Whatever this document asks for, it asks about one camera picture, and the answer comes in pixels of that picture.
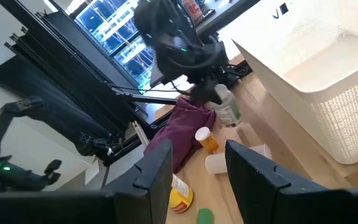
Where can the green bandage pack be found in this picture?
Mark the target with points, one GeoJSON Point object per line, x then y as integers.
{"type": "Point", "coordinates": [204, 216]}

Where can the purple cloth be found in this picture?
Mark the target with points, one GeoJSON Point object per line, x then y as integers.
{"type": "Point", "coordinates": [182, 127]}

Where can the grey desk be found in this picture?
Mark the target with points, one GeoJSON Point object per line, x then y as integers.
{"type": "Point", "coordinates": [228, 14]}

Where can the white strip on frame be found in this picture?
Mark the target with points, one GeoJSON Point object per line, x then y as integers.
{"type": "Point", "coordinates": [141, 133]}

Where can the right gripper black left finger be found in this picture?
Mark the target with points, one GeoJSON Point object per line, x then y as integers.
{"type": "Point", "coordinates": [141, 193]}

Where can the black aluminium table frame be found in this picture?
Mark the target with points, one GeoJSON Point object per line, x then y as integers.
{"type": "Point", "coordinates": [82, 71]}

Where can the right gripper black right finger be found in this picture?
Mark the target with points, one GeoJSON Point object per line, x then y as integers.
{"type": "Point", "coordinates": [275, 199]}

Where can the printed white canister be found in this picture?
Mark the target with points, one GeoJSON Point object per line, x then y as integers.
{"type": "Point", "coordinates": [193, 9]}

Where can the clear sanitizer bottle green label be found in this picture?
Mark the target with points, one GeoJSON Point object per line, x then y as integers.
{"type": "Point", "coordinates": [228, 112]}

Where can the white jar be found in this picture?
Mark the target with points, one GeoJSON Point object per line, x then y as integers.
{"type": "Point", "coordinates": [208, 141]}

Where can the white perforated plastic basket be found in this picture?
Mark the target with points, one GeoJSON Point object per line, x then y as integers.
{"type": "Point", "coordinates": [337, 124]}

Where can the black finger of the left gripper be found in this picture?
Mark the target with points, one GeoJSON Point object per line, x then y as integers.
{"type": "Point", "coordinates": [199, 93]}
{"type": "Point", "coordinates": [215, 97]}

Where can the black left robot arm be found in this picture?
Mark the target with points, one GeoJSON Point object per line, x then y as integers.
{"type": "Point", "coordinates": [166, 28]}

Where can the white plastic cup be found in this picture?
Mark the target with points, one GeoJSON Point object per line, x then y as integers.
{"type": "Point", "coordinates": [216, 163]}

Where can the yellow fish oil bottle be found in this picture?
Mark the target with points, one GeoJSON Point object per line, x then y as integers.
{"type": "Point", "coordinates": [180, 196]}

